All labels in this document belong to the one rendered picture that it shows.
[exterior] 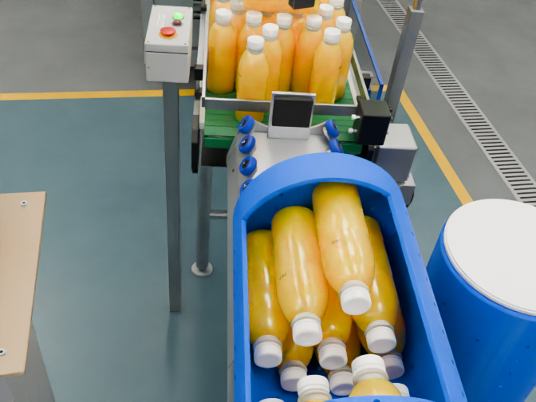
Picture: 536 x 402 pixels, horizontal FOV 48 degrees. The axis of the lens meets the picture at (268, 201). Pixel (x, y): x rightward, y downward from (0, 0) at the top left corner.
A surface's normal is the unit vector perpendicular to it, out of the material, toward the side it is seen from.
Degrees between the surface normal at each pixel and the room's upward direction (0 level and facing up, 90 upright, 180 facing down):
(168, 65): 90
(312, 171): 14
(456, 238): 0
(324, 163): 7
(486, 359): 90
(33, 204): 0
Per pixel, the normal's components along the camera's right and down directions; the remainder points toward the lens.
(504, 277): 0.09, -0.73
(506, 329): -0.33, 0.62
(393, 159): 0.05, 0.68
